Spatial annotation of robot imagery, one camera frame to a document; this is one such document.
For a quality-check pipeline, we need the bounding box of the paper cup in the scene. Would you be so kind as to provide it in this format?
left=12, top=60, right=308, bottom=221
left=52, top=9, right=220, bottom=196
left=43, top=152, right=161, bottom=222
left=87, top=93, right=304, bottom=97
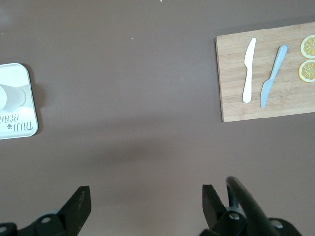
left=0, top=84, right=27, bottom=112

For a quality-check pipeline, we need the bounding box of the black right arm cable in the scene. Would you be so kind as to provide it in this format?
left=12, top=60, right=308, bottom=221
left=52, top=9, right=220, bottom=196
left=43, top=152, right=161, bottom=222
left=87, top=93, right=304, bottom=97
left=225, top=176, right=274, bottom=236

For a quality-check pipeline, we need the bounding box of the white plastic knife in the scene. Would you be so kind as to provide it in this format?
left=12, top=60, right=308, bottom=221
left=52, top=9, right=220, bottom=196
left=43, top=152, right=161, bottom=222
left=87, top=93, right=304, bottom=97
left=242, top=37, right=257, bottom=104

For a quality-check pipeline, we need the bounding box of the cream bear print tray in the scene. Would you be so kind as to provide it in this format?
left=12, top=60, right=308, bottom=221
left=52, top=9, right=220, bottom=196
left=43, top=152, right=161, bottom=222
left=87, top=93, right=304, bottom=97
left=0, top=63, right=39, bottom=141

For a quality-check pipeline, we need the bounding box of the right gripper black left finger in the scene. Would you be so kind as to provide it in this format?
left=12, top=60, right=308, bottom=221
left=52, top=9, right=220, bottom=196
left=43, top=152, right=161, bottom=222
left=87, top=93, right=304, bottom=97
left=17, top=186, right=92, bottom=236

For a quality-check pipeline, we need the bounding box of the yellow lemon slice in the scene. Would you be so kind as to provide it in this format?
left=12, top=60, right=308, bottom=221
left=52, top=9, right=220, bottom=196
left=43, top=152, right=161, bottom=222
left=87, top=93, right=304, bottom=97
left=298, top=59, right=315, bottom=83
left=300, top=34, right=315, bottom=59

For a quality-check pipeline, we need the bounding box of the bamboo cutting board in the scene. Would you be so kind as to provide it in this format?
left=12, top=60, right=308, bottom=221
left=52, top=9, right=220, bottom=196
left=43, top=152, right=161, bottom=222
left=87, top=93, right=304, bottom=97
left=215, top=21, right=315, bottom=123

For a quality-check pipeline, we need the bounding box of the grey plastic knife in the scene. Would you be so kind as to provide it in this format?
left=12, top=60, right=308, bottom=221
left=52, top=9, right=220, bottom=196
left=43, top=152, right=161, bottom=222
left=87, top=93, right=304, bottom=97
left=260, top=44, right=289, bottom=109

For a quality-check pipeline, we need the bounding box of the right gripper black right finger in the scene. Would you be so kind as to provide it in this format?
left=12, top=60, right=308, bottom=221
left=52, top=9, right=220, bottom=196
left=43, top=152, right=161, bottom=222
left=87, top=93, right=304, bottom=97
left=201, top=184, right=249, bottom=236

